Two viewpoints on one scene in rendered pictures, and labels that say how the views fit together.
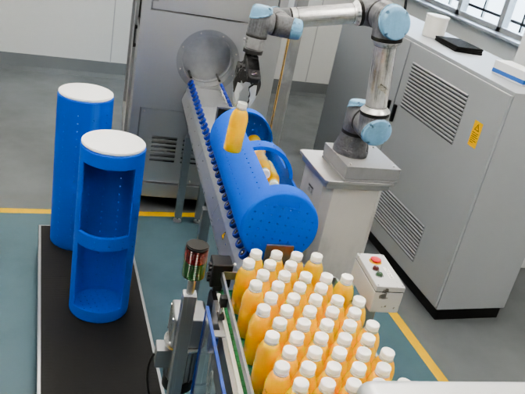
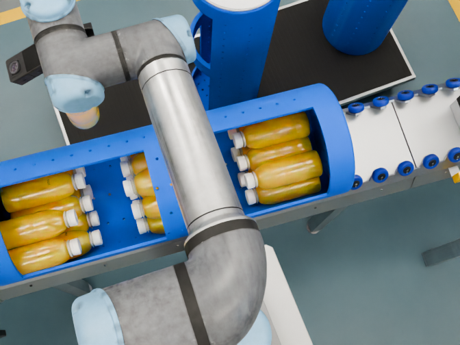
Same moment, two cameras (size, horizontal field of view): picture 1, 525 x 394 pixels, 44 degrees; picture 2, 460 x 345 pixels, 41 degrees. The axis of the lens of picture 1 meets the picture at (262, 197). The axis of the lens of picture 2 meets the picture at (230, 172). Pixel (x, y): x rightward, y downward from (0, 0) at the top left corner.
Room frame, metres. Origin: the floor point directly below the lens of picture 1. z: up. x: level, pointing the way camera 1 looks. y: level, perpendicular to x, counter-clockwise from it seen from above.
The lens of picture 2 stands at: (2.54, -0.34, 2.54)
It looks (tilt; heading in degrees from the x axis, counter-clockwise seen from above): 74 degrees down; 80
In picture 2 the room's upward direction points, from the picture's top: 11 degrees clockwise
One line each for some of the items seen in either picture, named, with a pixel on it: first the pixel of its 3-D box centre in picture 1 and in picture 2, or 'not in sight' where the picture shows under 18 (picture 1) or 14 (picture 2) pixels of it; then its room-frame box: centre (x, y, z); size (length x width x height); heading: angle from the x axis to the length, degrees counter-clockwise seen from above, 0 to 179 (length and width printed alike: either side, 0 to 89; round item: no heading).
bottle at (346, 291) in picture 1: (340, 302); not in sight; (1.81, -0.32, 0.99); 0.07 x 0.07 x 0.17
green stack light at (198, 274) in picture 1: (194, 267); not in sight; (1.52, 0.14, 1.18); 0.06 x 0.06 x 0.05
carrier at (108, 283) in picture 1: (105, 230); (228, 41); (2.63, 0.69, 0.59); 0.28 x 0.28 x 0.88
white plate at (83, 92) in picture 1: (86, 92); not in sight; (3.20, 1.00, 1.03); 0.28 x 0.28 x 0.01
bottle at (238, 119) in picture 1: (237, 128); (78, 102); (2.28, 0.14, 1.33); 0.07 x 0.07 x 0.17
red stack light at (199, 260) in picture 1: (196, 253); not in sight; (1.52, 0.14, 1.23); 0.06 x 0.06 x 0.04
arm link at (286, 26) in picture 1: (284, 26); (81, 68); (2.36, 0.04, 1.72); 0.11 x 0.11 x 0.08; 19
